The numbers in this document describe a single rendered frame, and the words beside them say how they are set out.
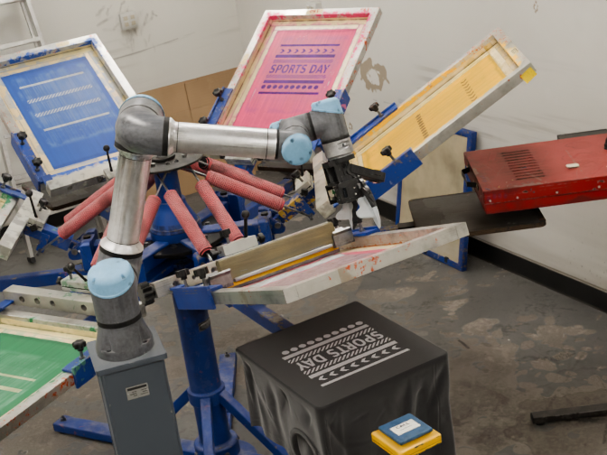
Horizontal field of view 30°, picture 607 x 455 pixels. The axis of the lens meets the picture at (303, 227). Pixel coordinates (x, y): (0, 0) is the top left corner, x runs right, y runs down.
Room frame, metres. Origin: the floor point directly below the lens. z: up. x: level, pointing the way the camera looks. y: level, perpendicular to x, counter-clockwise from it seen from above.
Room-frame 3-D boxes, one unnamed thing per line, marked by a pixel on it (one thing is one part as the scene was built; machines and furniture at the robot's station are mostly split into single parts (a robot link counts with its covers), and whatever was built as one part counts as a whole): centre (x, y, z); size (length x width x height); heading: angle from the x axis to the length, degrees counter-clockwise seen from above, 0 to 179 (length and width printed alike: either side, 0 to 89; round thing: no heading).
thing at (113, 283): (2.68, 0.51, 1.37); 0.13 x 0.12 x 0.14; 1
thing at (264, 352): (2.97, -0.05, 0.95); 0.48 x 0.44 x 0.01; 28
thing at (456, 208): (3.93, -0.20, 0.91); 1.34 x 0.40 x 0.08; 88
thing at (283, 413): (2.89, 0.11, 0.79); 0.46 x 0.09 x 0.33; 28
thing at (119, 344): (2.68, 0.51, 1.25); 0.15 x 0.15 x 0.10
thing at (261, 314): (3.41, 0.18, 0.89); 1.24 x 0.06 x 0.06; 28
